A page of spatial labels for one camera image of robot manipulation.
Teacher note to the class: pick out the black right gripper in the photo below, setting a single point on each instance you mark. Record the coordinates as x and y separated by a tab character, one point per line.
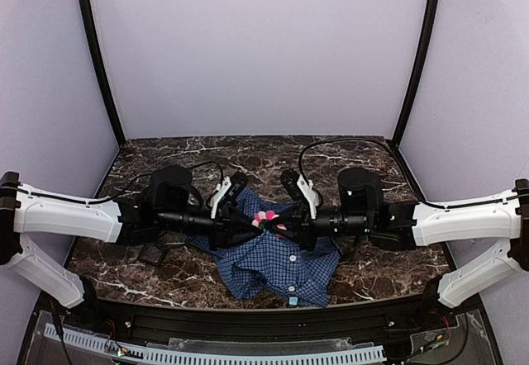
306	226

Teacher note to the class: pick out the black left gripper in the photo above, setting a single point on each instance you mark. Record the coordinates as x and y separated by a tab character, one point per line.
223	226

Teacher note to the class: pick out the pink pompom brooch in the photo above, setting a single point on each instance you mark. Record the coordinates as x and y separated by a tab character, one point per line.
261	218

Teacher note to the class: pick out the blue checked shirt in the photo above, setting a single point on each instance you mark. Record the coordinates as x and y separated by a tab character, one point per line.
278	265

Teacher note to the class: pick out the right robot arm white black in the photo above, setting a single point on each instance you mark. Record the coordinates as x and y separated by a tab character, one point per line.
408	225

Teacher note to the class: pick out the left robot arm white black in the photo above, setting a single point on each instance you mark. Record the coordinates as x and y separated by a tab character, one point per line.
170	202

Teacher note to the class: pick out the black square box base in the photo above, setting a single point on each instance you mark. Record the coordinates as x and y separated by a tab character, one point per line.
170	242

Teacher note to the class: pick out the black square box lid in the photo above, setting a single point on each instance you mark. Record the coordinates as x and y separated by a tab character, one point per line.
152	254

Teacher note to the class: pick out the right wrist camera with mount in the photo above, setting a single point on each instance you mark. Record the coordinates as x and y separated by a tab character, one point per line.
301	189

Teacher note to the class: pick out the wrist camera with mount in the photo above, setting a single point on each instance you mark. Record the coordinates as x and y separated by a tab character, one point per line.
301	189
226	192

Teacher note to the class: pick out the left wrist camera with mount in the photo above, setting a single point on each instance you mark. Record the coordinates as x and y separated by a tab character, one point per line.
226	192

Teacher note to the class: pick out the black front aluminium rail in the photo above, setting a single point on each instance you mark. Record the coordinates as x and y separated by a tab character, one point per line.
361	321

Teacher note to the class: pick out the white slotted cable duct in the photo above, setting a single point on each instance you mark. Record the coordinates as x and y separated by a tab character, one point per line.
188	351

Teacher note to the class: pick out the right black frame post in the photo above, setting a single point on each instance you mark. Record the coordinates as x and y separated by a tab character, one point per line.
420	58

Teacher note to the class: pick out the black frame post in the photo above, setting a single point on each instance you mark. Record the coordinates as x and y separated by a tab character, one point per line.
420	58
91	34

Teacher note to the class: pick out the left black frame post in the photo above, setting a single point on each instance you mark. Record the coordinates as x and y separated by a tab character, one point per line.
91	34

